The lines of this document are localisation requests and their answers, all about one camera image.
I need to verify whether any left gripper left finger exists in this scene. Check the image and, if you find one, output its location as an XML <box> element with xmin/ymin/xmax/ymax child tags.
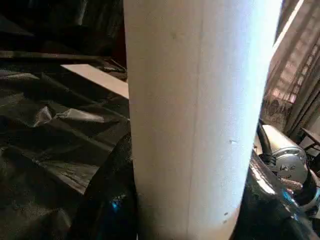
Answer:
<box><xmin>66</xmin><ymin>133</ymin><xmax>138</xmax><ymax>240</ymax></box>

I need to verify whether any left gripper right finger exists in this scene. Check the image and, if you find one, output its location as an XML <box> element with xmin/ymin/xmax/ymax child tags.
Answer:
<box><xmin>228</xmin><ymin>151</ymin><xmax>320</xmax><ymax>240</ymax></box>

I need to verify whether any white plastic table leg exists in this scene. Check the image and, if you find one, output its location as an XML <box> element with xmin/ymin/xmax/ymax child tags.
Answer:
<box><xmin>122</xmin><ymin>0</ymin><xmax>285</xmax><ymax>240</ymax></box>

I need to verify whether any white paper sheet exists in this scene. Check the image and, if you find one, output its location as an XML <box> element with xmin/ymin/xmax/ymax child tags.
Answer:
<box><xmin>59</xmin><ymin>63</ymin><xmax>130</xmax><ymax>100</ymax></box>

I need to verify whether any sheer window curtain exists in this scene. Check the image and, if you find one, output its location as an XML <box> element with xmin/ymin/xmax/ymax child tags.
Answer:
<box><xmin>259</xmin><ymin>0</ymin><xmax>320</xmax><ymax>141</ymax></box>

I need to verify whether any long black rod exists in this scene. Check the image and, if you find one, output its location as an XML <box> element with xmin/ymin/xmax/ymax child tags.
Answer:
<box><xmin>0</xmin><ymin>49</ymin><xmax>121</xmax><ymax>63</ymax></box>

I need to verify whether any black right camera cable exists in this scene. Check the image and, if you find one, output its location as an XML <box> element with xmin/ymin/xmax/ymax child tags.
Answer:
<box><xmin>257</xmin><ymin>124</ymin><xmax>276</xmax><ymax>167</ymax></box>

